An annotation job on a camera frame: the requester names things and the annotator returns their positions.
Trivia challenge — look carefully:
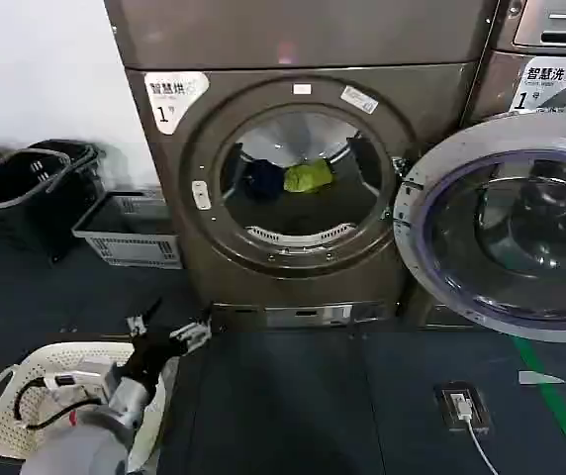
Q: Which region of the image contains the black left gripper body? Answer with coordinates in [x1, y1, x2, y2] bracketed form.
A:
[122, 327, 187, 395]

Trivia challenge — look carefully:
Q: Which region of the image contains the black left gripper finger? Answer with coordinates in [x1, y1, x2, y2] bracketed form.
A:
[168, 308, 214, 355]
[126, 297, 162, 339]

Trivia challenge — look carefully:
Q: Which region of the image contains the grey slatted plastic crate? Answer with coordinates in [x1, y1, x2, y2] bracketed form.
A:
[71, 190, 184, 271]

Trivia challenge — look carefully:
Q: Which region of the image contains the white perforated laundry basket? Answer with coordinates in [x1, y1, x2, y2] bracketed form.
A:
[0, 341, 167, 472]

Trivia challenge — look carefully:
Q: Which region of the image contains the dark blue garment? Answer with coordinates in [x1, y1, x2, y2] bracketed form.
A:
[243, 158, 285, 201]

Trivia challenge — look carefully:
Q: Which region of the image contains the black plastic laundry basket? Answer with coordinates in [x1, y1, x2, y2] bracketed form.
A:
[29, 139, 107, 209]
[0, 146, 72, 263]

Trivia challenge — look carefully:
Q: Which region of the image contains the green garment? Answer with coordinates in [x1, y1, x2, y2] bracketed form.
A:
[283, 158, 334, 195]

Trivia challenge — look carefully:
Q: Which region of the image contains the grey dryer with open drum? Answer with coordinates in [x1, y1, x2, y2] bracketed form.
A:
[103, 0, 502, 330]

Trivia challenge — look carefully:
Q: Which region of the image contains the floor power socket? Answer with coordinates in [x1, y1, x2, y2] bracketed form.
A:
[434, 380, 493, 432]

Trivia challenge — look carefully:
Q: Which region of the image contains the round glass dryer door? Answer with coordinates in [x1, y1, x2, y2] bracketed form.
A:
[392, 112, 566, 342]

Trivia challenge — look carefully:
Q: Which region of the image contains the white floor arrow sticker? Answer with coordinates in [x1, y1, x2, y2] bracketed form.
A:
[519, 370, 566, 386]

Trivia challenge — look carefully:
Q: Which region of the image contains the green floor tape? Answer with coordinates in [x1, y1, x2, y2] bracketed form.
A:
[513, 336, 566, 475]

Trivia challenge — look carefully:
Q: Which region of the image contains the grey washing machine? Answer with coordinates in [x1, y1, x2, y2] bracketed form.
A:
[416, 0, 566, 330]

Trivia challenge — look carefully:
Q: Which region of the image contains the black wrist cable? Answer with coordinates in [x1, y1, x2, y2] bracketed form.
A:
[13, 375, 91, 430]

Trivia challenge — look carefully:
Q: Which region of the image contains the white power cable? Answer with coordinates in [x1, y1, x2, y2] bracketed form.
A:
[452, 393, 500, 475]

